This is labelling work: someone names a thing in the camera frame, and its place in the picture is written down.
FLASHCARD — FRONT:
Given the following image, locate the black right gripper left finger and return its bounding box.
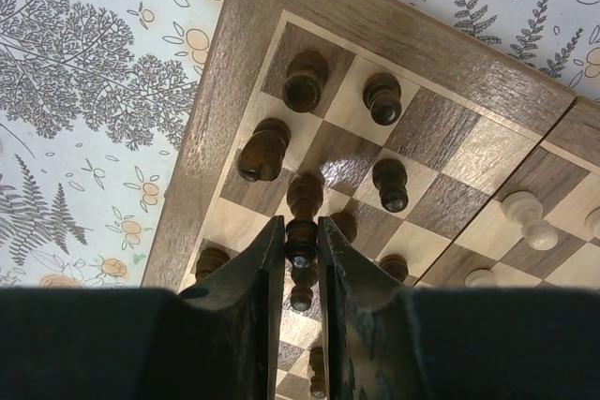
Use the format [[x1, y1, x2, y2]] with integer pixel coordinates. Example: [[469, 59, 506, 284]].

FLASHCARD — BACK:
[[1, 216, 285, 399]]

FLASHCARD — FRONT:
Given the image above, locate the dark chess knight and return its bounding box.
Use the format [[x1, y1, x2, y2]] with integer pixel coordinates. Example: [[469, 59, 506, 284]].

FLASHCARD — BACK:
[[236, 118, 292, 183]]

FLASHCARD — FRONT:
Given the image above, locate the dark chess rook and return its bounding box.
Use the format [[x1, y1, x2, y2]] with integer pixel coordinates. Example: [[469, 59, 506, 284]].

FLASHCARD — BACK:
[[281, 50, 329, 113]]

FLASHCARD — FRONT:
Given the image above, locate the floral table mat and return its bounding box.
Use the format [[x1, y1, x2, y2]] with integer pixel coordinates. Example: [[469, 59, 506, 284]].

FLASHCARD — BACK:
[[1, 0, 599, 288]]

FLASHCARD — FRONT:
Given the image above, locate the dark chess piece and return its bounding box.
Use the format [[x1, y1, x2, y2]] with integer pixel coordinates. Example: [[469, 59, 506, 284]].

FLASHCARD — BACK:
[[284, 175, 323, 312]]

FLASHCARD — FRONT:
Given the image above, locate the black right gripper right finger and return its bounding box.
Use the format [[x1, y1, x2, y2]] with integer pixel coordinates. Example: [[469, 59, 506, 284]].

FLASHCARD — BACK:
[[318, 217, 599, 399]]

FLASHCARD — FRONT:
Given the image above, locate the white chess pawn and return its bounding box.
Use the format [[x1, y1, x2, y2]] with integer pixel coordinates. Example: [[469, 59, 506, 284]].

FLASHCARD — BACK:
[[501, 191, 559, 251]]

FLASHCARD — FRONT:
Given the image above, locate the dark chess pawn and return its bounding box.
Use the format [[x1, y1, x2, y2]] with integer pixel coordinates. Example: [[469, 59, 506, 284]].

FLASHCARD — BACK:
[[372, 158, 409, 213], [362, 72, 402, 126]]

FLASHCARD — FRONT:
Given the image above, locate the wooden chess board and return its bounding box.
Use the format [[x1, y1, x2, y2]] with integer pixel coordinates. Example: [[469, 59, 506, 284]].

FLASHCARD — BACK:
[[140, 0, 600, 400]]

